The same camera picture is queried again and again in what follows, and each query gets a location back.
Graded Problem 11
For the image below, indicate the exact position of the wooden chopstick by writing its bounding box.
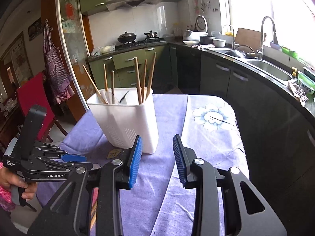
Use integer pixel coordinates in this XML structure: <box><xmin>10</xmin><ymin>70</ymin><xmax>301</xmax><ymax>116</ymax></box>
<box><xmin>133</xmin><ymin>56</ymin><xmax>143</xmax><ymax>105</ymax></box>
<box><xmin>145</xmin><ymin>52</ymin><xmax>157</xmax><ymax>99</ymax></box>
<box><xmin>83</xmin><ymin>65</ymin><xmax>108</xmax><ymax>104</ymax></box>
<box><xmin>103</xmin><ymin>63</ymin><xmax>108</xmax><ymax>92</ymax></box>
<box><xmin>111</xmin><ymin>70</ymin><xmax>115</xmax><ymax>104</ymax></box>
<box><xmin>141</xmin><ymin>59</ymin><xmax>147</xmax><ymax>103</ymax></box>

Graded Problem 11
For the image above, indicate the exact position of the green plastic basket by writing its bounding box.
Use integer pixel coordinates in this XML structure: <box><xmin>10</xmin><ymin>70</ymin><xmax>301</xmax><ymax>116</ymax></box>
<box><xmin>298</xmin><ymin>71</ymin><xmax>315</xmax><ymax>95</ymax></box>

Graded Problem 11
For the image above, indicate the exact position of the person's left hand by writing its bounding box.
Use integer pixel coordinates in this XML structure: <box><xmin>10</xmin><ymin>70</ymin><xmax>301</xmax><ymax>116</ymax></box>
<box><xmin>1</xmin><ymin>167</ymin><xmax>37</xmax><ymax>201</ymax></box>

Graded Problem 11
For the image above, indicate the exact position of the wooden cutting board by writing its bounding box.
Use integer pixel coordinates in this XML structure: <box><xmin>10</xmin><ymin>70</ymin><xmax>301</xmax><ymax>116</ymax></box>
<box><xmin>235</xmin><ymin>28</ymin><xmax>261</xmax><ymax>51</ymax></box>

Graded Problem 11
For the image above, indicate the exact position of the stainless kitchen sink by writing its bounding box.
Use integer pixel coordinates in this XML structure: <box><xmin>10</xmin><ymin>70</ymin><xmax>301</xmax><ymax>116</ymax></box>
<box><xmin>246</xmin><ymin>59</ymin><xmax>293</xmax><ymax>82</ymax></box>

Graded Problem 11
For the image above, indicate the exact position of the red wooden chair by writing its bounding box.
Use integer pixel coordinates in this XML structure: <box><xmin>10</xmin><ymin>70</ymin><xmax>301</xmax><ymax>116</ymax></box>
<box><xmin>17</xmin><ymin>72</ymin><xmax>67</xmax><ymax>142</ymax></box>

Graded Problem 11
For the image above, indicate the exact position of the white bowl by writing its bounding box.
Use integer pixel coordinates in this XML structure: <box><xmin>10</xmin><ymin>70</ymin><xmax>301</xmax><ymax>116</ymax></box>
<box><xmin>212</xmin><ymin>38</ymin><xmax>226</xmax><ymax>48</ymax></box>

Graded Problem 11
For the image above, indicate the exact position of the chrome kitchen faucet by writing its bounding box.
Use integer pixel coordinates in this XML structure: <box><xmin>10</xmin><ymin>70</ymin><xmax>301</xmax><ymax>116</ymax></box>
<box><xmin>257</xmin><ymin>16</ymin><xmax>279</xmax><ymax>61</ymax></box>

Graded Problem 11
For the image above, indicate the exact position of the pink sleeve forearm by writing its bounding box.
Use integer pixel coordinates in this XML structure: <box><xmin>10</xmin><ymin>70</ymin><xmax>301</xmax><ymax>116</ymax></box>
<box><xmin>1</xmin><ymin>163</ymin><xmax>16</xmax><ymax>212</ymax></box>

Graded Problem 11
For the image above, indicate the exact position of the dark lower cabinet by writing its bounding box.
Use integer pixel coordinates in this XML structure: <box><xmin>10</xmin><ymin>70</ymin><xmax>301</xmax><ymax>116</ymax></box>
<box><xmin>170</xmin><ymin>44</ymin><xmax>314</xmax><ymax>201</ymax></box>

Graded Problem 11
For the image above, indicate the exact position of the green lower cabinet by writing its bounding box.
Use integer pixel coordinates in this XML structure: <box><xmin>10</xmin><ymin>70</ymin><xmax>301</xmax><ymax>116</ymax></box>
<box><xmin>89</xmin><ymin>45</ymin><xmax>173</xmax><ymax>94</ymax></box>

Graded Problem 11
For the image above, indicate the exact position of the small steel pot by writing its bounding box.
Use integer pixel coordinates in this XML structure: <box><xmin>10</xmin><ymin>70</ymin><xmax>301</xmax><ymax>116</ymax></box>
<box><xmin>144</xmin><ymin>30</ymin><xmax>158</xmax><ymax>40</ymax></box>

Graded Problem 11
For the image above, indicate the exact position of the black cooking pot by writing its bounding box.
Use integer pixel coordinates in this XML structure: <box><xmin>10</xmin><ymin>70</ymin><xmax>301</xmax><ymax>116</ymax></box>
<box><xmin>200</xmin><ymin>36</ymin><xmax>215</xmax><ymax>45</ymax></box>

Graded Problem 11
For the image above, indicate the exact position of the white rice cooker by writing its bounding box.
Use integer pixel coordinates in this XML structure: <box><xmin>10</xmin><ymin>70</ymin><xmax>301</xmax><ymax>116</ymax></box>
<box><xmin>183</xmin><ymin>15</ymin><xmax>208</xmax><ymax>42</ymax></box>

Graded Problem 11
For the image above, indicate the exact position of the gas stove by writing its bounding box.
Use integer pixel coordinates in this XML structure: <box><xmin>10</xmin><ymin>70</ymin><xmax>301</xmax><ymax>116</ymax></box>
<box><xmin>115</xmin><ymin>38</ymin><xmax>166</xmax><ymax>51</ymax></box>

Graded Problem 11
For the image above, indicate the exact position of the white plastic spoon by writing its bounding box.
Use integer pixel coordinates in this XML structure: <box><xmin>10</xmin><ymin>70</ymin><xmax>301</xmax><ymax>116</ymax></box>
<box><xmin>99</xmin><ymin>89</ymin><xmax>120</xmax><ymax>105</ymax></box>

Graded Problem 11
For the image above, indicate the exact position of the black wok with lid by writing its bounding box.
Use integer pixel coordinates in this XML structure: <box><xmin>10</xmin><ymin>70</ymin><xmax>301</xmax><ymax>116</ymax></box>
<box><xmin>118</xmin><ymin>31</ymin><xmax>137</xmax><ymax>44</ymax></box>

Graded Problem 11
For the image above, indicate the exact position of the checkered purple apron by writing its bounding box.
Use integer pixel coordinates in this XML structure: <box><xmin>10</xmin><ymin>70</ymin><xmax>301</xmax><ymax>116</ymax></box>
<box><xmin>43</xmin><ymin>19</ymin><xmax>75</xmax><ymax>104</ymax></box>

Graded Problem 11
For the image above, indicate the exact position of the white plastic utensil holder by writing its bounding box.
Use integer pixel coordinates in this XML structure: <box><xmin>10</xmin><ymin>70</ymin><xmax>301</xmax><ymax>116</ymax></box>
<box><xmin>86</xmin><ymin>87</ymin><xmax>158</xmax><ymax>154</ymax></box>

